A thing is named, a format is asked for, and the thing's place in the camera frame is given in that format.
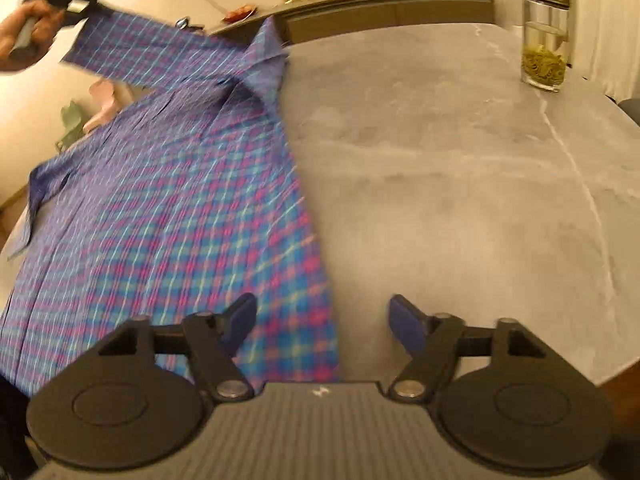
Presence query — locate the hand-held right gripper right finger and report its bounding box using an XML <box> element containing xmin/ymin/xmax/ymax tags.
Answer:
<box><xmin>389</xmin><ymin>294</ymin><xmax>551</xmax><ymax>404</ymax></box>

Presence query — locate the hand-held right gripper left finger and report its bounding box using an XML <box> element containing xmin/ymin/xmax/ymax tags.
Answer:
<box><xmin>97</xmin><ymin>292</ymin><xmax>258</xmax><ymax>404</ymax></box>

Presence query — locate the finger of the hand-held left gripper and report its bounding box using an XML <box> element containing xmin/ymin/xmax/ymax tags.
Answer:
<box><xmin>62</xmin><ymin>0</ymin><xmax>108</xmax><ymax>27</ymax></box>

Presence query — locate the blue pink plaid shirt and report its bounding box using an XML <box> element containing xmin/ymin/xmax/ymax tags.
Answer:
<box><xmin>0</xmin><ymin>10</ymin><xmax>343</xmax><ymax>401</ymax></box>

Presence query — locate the person's left hand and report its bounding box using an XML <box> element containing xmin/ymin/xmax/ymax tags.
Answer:
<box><xmin>0</xmin><ymin>0</ymin><xmax>67</xmax><ymax>75</ymax></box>

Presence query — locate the pink plastic chair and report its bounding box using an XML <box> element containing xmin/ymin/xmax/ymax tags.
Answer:
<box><xmin>82</xmin><ymin>80</ymin><xmax>132</xmax><ymax>133</ymax></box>

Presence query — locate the green plastic chair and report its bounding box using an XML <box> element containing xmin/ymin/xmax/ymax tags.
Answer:
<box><xmin>54</xmin><ymin>101</ymin><xmax>92</xmax><ymax>153</ymax></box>

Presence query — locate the red plate of fruit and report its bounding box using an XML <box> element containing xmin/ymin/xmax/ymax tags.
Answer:
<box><xmin>222</xmin><ymin>4</ymin><xmax>260</xmax><ymax>23</ymax></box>

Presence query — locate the long grey tv cabinet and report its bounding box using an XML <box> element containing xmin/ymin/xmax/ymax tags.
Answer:
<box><xmin>207</xmin><ymin>0</ymin><xmax>497</xmax><ymax>45</ymax></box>

